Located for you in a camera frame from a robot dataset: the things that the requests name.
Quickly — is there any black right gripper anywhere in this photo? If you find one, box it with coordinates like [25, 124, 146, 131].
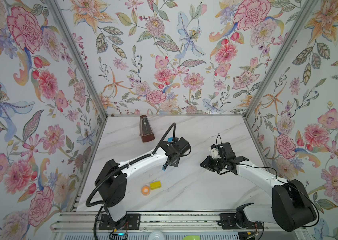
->
[199, 155, 226, 172]

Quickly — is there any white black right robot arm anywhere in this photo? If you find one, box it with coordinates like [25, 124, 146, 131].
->
[200, 143, 319, 232]

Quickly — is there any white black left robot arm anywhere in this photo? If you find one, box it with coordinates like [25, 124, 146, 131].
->
[86, 137, 191, 222]

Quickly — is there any brown wooden metronome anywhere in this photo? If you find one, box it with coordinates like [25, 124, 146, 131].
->
[139, 115, 155, 143]

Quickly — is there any yellow block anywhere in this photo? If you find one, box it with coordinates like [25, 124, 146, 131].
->
[150, 181, 162, 190]

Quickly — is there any orange tape roll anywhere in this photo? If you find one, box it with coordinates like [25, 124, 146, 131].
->
[141, 186, 151, 196]

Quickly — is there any right back aluminium corner post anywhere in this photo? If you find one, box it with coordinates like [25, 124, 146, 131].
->
[243, 0, 317, 120]

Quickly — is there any aluminium corner post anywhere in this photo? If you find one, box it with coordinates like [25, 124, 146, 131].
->
[243, 0, 317, 120]
[46, 0, 108, 120]

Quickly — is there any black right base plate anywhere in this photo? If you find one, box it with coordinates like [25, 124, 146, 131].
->
[217, 213, 263, 230]

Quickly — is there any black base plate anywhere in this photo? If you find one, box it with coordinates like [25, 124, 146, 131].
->
[98, 213, 141, 231]
[217, 213, 263, 230]

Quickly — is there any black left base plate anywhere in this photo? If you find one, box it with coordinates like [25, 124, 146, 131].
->
[98, 213, 141, 231]

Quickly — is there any aluminium front rail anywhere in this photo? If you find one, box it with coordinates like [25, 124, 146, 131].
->
[50, 211, 306, 233]

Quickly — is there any left back aluminium corner post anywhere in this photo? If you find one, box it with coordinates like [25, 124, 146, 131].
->
[46, 0, 108, 120]

